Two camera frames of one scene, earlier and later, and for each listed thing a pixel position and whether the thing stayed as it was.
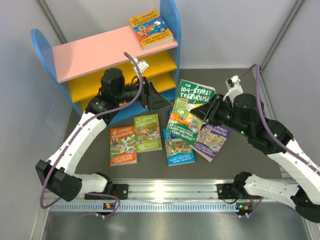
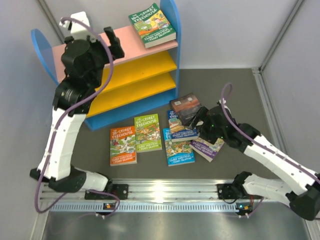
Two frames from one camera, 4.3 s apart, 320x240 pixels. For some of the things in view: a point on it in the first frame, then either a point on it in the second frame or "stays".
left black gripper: x=151 y=99 → x=116 y=52
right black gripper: x=208 y=111 → x=203 y=114
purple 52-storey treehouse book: x=210 y=141 stays
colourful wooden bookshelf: x=123 y=74 stays
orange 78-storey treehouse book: x=123 y=147 stays
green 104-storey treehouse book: x=182 y=123 → x=153 y=26
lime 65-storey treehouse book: x=148 y=134 stays
